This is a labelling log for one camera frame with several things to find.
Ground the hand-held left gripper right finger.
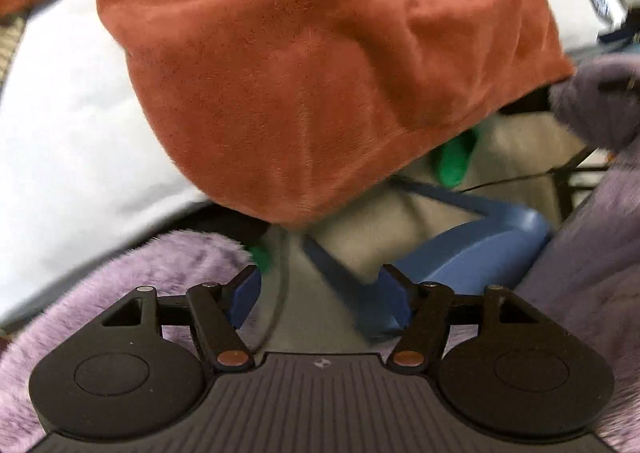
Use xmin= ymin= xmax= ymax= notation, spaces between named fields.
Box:
xmin=377 ymin=263 xmax=539 ymax=377

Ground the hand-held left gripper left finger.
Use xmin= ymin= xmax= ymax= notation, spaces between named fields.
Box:
xmin=101 ymin=263 xmax=264 ymax=375

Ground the orange fleece garment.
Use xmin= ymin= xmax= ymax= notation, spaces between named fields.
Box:
xmin=0 ymin=0 xmax=576 ymax=229

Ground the green plastic piece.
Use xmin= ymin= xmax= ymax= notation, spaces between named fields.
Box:
xmin=431 ymin=127 xmax=482 ymax=188
xmin=249 ymin=242 xmax=275 ymax=275

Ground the blue plastic stool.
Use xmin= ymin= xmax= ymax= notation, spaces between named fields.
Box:
xmin=300 ymin=178 xmax=553 ymax=340

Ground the person's purple fleece robe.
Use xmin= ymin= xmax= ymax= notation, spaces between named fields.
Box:
xmin=0 ymin=55 xmax=640 ymax=453

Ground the bed with grey sheet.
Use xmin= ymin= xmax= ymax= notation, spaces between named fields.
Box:
xmin=0 ymin=0 xmax=216 ymax=321

